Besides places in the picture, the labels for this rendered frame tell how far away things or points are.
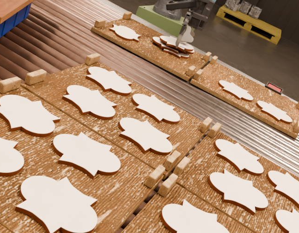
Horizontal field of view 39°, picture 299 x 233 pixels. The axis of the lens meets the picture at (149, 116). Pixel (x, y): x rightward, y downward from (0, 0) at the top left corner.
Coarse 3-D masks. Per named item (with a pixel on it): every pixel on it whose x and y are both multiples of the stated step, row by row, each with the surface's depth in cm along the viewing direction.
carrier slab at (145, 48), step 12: (108, 24) 166; (120, 24) 172; (132, 24) 179; (108, 36) 155; (144, 36) 171; (156, 36) 178; (132, 48) 153; (144, 48) 158; (156, 48) 164; (156, 60) 152; (168, 60) 157; (180, 60) 162; (192, 60) 168; (180, 72) 151
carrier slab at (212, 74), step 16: (208, 64) 172; (192, 80) 149; (208, 80) 155; (224, 80) 162; (240, 80) 170; (224, 96) 147; (256, 96) 161; (272, 96) 169; (256, 112) 146; (288, 112) 159; (288, 128) 145
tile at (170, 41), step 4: (160, 36) 166; (164, 36) 168; (160, 40) 165; (164, 40) 163; (168, 40) 165; (172, 40) 167; (176, 40) 168; (168, 44) 161; (172, 44) 162; (180, 44) 165; (184, 44) 167; (188, 44) 168; (176, 48) 162; (180, 48) 161; (184, 48) 163; (188, 48) 164; (192, 48) 166
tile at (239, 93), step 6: (222, 84) 154; (228, 84) 157; (234, 84) 160; (222, 90) 151; (228, 90) 151; (234, 90) 154; (240, 90) 157; (234, 96) 151; (240, 96) 151; (246, 96) 153
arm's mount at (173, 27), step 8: (144, 8) 208; (152, 8) 217; (144, 16) 209; (152, 16) 208; (160, 16) 206; (160, 24) 208; (168, 24) 206; (176, 24) 205; (168, 32) 208; (176, 32) 206
